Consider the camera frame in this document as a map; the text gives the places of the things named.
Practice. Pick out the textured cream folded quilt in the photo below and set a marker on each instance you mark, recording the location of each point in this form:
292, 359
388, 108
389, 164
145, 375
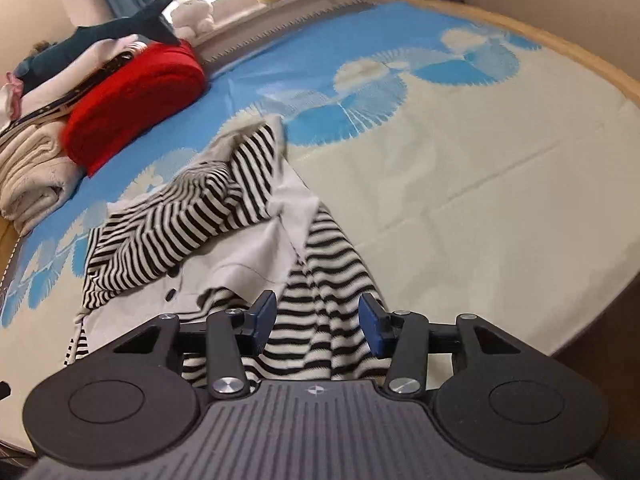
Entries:
30, 195

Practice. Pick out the white plush toy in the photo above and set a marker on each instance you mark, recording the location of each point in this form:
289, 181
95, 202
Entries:
192, 15

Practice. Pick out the dark teal shark plush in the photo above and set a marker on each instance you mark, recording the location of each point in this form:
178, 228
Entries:
85, 45

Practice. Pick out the white folded blanket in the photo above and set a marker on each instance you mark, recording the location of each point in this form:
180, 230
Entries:
95, 62

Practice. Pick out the red folded quilt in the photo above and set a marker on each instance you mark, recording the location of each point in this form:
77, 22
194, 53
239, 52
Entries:
130, 100

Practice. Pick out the window sill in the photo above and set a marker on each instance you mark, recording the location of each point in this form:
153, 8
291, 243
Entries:
300, 2

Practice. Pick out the striped and white sweater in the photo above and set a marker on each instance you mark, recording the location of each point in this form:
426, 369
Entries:
165, 230

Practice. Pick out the wooden bed frame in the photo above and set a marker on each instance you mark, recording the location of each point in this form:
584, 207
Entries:
550, 39

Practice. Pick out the dark patterned folded blanket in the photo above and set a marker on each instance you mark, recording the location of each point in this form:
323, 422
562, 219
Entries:
45, 107

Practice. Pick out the smooth cream folded blanket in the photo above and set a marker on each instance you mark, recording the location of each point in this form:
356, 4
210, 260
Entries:
30, 147

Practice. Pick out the wooden headboard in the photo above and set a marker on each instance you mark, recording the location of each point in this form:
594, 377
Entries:
6, 245

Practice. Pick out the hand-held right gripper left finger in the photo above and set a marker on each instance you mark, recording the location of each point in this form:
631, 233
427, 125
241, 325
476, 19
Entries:
265, 317

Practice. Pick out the blue cream printed bed sheet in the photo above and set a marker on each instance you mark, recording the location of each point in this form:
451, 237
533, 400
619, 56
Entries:
450, 160

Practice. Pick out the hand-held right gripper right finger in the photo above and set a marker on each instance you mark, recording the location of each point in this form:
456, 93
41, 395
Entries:
372, 325

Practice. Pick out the pink cloth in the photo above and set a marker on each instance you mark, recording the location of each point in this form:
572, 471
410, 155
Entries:
14, 95

